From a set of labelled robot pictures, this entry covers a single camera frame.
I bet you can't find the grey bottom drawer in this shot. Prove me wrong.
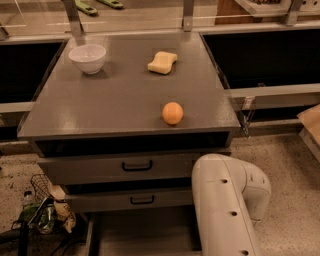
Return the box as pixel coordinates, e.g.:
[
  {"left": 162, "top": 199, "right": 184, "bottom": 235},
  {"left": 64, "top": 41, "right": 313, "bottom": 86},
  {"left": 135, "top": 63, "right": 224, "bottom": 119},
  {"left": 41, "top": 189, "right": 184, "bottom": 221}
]
[{"left": 85, "top": 206, "right": 202, "bottom": 256}]

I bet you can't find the grey drawer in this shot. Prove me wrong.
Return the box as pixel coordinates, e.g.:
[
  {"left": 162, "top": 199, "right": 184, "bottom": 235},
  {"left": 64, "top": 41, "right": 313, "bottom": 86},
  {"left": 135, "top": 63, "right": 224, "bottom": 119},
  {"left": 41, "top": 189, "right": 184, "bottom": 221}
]
[
  {"left": 85, "top": 206, "right": 202, "bottom": 256},
  {"left": 65, "top": 187, "right": 193, "bottom": 213},
  {"left": 38, "top": 152, "right": 205, "bottom": 185}
]

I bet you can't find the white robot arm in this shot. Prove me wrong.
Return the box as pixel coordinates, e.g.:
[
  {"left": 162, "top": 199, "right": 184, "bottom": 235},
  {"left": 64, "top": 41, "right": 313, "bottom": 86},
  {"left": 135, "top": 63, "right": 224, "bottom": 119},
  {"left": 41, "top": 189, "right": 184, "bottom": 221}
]
[{"left": 192, "top": 154, "right": 271, "bottom": 256}]

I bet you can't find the grey top drawer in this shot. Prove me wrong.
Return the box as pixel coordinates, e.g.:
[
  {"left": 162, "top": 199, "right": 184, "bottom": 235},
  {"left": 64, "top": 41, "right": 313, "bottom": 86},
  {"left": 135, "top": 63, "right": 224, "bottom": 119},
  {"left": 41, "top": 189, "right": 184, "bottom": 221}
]
[{"left": 38, "top": 152, "right": 205, "bottom": 185}]

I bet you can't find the grey drawer cabinet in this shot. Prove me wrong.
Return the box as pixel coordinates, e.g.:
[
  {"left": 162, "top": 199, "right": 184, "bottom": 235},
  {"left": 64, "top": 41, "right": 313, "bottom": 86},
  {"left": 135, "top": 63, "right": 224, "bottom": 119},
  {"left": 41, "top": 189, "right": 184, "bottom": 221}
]
[{"left": 16, "top": 31, "right": 241, "bottom": 214}]

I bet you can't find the grey middle drawer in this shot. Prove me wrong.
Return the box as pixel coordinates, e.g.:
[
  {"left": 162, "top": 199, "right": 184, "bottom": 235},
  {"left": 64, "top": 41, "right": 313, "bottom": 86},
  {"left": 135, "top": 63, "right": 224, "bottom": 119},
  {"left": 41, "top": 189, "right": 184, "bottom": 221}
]
[{"left": 65, "top": 187, "right": 193, "bottom": 213}]

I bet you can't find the orange fruit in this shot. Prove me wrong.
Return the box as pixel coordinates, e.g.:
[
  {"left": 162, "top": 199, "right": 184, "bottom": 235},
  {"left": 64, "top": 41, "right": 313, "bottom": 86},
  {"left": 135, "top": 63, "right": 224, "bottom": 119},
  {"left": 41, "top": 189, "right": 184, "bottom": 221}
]
[{"left": 162, "top": 102, "right": 184, "bottom": 125}]

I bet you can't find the yellow sponge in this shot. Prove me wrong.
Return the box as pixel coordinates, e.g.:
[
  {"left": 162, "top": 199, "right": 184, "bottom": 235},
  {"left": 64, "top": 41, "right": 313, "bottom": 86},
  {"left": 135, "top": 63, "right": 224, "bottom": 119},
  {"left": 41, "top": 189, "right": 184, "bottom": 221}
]
[{"left": 147, "top": 51, "right": 178, "bottom": 75}]

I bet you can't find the white bowl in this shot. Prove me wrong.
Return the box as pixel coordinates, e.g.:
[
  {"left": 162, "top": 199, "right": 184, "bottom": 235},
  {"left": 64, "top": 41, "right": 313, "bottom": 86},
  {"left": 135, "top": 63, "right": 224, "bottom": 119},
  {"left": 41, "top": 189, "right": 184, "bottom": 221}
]
[{"left": 69, "top": 44, "right": 106, "bottom": 74}]

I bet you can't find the tan paper snack bag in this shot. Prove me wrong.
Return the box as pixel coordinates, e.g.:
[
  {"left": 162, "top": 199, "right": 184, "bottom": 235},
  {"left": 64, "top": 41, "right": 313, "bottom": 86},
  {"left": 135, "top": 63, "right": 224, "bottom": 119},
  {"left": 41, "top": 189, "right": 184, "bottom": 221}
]
[{"left": 48, "top": 183, "right": 76, "bottom": 233}]

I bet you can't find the green tool right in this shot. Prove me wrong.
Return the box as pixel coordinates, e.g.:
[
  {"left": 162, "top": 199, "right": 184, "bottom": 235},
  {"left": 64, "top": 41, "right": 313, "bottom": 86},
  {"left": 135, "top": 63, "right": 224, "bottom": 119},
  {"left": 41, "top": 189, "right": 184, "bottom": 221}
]
[{"left": 97, "top": 0, "right": 124, "bottom": 9}]

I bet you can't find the green tool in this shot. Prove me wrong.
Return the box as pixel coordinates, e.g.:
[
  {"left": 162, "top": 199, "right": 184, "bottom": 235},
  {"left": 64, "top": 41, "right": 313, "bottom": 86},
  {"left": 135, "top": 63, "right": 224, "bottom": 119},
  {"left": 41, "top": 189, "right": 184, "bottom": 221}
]
[
  {"left": 75, "top": 0, "right": 98, "bottom": 16},
  {"left": 97, "top": 0, "right": 124, "bottom": 9}
]

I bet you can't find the wooden board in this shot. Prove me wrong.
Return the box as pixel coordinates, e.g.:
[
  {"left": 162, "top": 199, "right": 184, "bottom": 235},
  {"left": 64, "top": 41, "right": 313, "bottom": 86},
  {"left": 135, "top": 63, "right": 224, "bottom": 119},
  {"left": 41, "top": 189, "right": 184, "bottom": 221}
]
[{"left": 215, "top": 0, "right": 288, "bottom": 25}]

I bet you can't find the green tool left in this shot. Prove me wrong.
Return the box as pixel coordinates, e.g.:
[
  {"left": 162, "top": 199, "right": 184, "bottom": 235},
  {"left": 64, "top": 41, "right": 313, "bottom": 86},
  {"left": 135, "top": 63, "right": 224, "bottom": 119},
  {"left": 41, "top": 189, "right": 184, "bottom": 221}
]
[{"left": 75, "top": 0, "right": 98, "bottom": 16}]

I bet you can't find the green snack bag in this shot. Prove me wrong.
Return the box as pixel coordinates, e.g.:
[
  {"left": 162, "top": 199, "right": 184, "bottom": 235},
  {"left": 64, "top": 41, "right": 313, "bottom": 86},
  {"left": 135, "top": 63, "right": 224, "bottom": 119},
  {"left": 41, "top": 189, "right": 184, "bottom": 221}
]
[{"left": 18, "top": 203, "right": 56, "bottom": 234}]

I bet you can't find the clear plastic bottle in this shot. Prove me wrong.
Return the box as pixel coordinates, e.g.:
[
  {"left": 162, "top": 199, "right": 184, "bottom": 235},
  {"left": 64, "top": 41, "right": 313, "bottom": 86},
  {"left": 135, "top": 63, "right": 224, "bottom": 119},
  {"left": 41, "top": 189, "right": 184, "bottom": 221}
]
[{"left": 22, "top": 190, "right": 34, "bottom": 213}]

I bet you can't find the brown cardboard box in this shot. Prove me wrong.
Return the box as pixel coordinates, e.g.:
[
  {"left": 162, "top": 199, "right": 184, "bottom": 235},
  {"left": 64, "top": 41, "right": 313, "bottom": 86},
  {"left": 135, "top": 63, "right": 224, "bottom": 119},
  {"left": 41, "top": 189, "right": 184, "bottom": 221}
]
[{"left": 298, "top": 104, "right": 320, "bottom": 145}]

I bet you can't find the metal bracket middle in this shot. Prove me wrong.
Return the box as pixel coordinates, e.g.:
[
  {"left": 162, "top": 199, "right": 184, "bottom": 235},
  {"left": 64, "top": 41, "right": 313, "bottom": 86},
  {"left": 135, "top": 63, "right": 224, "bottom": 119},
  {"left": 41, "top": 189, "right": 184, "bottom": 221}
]
[{"left": 182, "top": 0, "right": 194, "bottom": 32}]

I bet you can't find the metal bracket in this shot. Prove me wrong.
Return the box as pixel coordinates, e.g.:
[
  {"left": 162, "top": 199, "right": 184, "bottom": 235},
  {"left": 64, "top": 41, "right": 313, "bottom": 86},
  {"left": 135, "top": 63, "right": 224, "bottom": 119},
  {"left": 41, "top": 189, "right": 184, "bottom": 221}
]
[
  {"left": 283, "top": 0, "right": 303, "bottom": 26},
  {"left": 182, "top": 0, "right": 194, "bottom": 32},
  {"left": 62, "top": 0, "right": 84, "bottom": 37}
]

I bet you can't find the black wire basket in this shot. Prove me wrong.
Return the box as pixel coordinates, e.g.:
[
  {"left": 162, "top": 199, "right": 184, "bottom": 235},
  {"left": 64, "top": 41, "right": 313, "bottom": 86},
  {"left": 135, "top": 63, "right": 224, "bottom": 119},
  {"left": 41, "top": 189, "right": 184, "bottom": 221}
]
[{"left": 31, "top": 174, "right": 65, "bottom": 229}]

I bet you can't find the black cable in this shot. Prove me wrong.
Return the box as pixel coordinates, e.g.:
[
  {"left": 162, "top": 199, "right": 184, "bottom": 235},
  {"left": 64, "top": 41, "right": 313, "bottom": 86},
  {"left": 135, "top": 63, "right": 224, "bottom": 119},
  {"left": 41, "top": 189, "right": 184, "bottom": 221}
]
[{"left": 49, "top": 233, "right": 86, "bottom": 256}]

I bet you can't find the metal bracket left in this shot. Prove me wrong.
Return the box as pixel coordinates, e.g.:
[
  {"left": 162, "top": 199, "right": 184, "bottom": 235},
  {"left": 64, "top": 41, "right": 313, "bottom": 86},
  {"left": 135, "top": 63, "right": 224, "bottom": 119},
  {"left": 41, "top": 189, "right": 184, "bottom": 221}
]
[{"left": 62, "top": 0, "right": 84, "bottom": 37}]

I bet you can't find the metal bracket right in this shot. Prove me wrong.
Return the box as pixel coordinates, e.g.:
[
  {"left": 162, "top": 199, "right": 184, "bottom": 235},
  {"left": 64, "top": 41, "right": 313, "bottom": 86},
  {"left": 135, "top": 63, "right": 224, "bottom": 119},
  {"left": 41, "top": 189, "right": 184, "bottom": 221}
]
[{"left": 283, "top": 0, "right": 303, "bottom": 26}]

